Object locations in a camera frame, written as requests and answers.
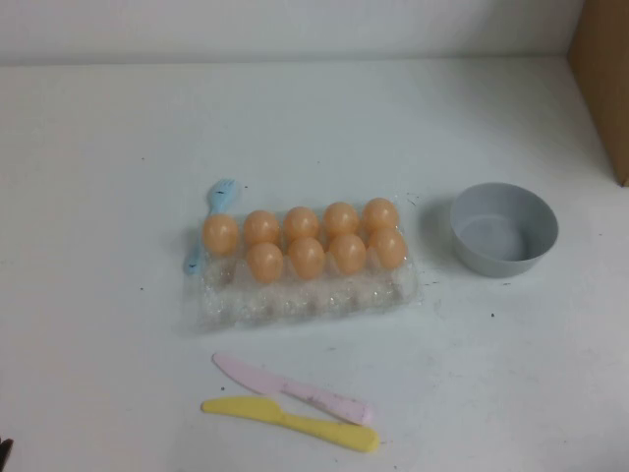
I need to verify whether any orange plastic egg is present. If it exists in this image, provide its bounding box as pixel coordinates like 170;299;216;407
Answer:
362;197;400;233
243;209;281;247
282;206;320;243
246;241;285;284
201;213;240;256
287;237;326;281
327;233;368;276
368;226;409;270
322;201;361;237

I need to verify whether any brown cardboard box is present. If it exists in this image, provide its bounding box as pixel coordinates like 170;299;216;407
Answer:
568;0;629;188

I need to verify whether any light blue plastic fork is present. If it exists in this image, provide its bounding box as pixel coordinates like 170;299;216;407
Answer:
184;177;243;275

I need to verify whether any pink plastic knife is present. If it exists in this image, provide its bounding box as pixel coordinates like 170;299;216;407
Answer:
211;352;374;427

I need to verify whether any grey round bowl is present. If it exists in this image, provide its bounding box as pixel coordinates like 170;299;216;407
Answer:
449;182;560;280

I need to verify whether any yellow plastic knife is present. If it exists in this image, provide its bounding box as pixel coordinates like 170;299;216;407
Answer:
200;395;380;452

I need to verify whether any clear plastic egg tray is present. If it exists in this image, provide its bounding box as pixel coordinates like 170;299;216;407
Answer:
184;196;425;335

